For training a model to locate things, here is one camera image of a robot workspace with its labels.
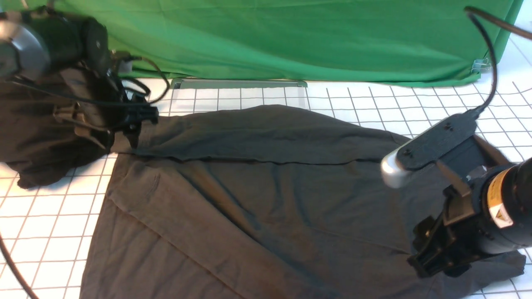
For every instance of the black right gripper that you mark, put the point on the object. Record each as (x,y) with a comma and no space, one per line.
(451,242)

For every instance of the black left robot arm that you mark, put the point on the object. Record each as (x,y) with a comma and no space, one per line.
(67,55)

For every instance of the metal binder clip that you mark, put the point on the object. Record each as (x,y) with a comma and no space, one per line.
(481,66)

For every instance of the gray metal bar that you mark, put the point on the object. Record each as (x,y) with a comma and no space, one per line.
(195,83)

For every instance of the green backdrop cloth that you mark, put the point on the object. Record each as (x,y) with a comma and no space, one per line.
(414,43)

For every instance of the black cloth pile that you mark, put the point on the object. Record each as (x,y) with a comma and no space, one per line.
(34,144)

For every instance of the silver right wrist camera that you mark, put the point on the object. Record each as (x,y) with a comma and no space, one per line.
(398,167)

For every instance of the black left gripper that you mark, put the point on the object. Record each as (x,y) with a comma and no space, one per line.
(123,104)

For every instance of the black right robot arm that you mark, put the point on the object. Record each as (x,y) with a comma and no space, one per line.
(507,202)

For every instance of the gray long-sleeved shirt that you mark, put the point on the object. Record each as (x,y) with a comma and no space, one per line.
(270,202)

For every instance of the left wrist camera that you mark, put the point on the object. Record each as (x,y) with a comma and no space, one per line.
(122,61)

